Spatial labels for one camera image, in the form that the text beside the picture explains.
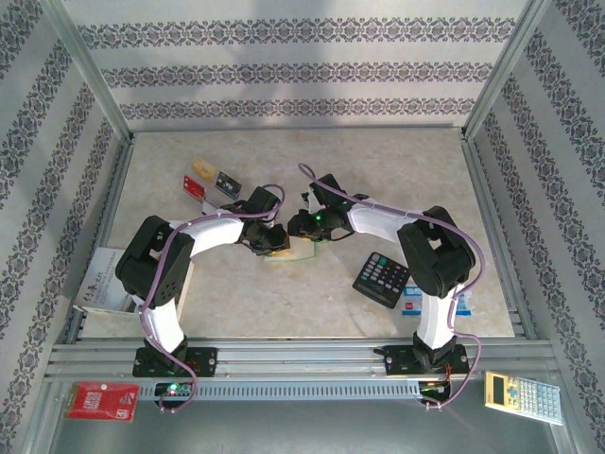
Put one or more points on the gold bank card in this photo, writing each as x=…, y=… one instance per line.
x=203, y=169

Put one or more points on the aluminium frame post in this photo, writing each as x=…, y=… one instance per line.
x=506, y=66
x=87, y=66

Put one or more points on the red bank card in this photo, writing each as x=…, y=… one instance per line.
x=195, y=187

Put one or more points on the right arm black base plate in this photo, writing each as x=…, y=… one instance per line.
x=402, y=360

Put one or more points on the aluminium back rail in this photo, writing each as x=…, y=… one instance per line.
x=293, y=127

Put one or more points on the aluminium side rail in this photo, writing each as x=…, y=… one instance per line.
x=484, y=198
x=113, y=198

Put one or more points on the green card holder wallet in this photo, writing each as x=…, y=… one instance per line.
x=300, y=250

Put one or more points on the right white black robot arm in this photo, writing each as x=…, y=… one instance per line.
x=435, y=255

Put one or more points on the yellow grey scientific calculator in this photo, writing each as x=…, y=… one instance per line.
x=522, y=397

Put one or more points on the clear acrylic card stand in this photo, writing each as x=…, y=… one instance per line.
x=210, y=205

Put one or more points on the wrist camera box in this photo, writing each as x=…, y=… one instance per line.
x=331, y=186
x=262, y=198

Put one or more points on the long aluminium mounting rail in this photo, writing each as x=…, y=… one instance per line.
x=302, y=359

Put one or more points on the black desk calculator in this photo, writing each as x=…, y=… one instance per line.
x=380, y=280

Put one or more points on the blue white paper box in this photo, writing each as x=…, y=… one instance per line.
x=411, y=302

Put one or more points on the black bank card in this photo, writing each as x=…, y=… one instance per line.
x=228, y=184

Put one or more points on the red flat packet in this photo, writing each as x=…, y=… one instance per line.
x=101, y=402

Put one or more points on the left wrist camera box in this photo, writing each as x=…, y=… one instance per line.
x=262, y=198

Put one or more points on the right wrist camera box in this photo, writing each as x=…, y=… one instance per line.
x=331, y=186

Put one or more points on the small circuit board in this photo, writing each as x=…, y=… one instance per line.
x=432, y=389
x=175, y=389

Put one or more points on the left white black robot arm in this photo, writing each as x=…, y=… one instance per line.
x=156, y=274

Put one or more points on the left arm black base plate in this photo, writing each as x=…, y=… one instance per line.
x=203, y=361

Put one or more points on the white calligraphy gift box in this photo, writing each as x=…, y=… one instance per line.
x=101, y=279

